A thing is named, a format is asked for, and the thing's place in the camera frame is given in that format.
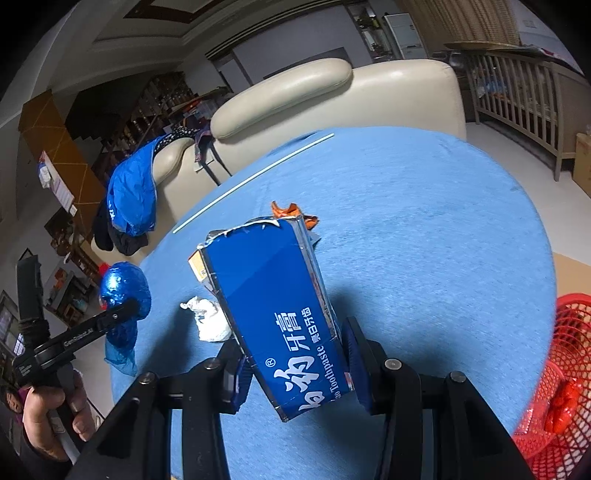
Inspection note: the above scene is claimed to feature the small yellow white packet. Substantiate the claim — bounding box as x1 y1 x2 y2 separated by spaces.
188 251 218 289

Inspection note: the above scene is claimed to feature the blue jacket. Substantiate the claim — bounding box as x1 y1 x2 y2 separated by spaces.
107 134 195 236

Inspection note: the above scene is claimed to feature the crumpled white tissue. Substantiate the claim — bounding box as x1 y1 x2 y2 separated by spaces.
180 296 234 343

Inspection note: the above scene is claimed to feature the blue plastic bag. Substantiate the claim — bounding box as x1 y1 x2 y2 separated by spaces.
99 261 152 377

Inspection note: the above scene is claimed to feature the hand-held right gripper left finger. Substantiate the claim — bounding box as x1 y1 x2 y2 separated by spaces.
67 342 252 480

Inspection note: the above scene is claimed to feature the blue snack wrapper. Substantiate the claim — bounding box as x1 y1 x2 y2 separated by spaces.
198 215 356 423

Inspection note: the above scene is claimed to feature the person's left forearm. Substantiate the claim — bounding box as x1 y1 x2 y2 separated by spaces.
0 431 75 480

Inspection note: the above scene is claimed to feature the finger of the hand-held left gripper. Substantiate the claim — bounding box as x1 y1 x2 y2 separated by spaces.
59 298 140 347

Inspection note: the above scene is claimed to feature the brown curtain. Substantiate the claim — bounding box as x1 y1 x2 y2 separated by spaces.
397 0 522 48

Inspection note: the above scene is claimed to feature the brown wooden cabinet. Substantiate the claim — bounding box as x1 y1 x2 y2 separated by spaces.
18 90 107 217

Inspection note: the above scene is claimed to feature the glass display cabinet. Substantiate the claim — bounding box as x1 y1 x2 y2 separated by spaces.
346 0 393 65

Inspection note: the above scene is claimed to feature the wooden crib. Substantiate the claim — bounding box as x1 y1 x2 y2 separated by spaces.
464 46 591 181

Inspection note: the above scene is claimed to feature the red crumpled wrapper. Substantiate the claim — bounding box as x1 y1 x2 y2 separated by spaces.
545 378 583 433

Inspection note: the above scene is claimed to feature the orange snack wrapper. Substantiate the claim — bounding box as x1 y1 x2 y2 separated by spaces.
270 202 320 232

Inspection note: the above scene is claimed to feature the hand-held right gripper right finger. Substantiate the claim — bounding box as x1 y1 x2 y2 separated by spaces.
339 316 539 480

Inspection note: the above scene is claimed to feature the cream leather sofa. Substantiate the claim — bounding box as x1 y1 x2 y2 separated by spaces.
90 58 467 259

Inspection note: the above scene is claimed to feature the cardboard box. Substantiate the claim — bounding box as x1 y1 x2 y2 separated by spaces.
573 133 591 185

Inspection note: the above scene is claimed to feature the wooden shelf with bottles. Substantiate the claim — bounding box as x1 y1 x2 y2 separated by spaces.
92 74 208 185

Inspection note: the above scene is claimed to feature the person's left hand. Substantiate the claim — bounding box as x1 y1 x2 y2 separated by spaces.
21 369 100 462

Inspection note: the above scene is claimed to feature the red plastic basket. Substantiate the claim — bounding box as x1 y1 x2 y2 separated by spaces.
510 293 591 480

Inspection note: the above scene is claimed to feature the patterned dark garment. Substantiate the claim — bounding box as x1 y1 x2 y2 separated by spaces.
152 122 234 185

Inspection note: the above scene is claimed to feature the thin white stick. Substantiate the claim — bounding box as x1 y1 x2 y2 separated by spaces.
173 134 334 234

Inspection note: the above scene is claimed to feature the white air conditioner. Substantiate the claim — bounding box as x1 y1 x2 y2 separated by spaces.
383 13 428 61

